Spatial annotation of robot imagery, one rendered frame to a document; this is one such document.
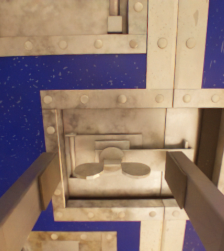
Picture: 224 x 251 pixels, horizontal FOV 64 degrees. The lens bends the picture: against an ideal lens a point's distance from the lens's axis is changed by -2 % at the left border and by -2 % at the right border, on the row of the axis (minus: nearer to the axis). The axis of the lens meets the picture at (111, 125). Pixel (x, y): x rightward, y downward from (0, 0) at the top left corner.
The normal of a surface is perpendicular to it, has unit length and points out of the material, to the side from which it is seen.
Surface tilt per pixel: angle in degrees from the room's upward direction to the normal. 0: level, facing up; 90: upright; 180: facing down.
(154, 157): 90
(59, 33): 90
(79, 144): 90
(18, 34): 90
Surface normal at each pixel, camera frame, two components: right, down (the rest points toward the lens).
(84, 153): 0.00, 0.25
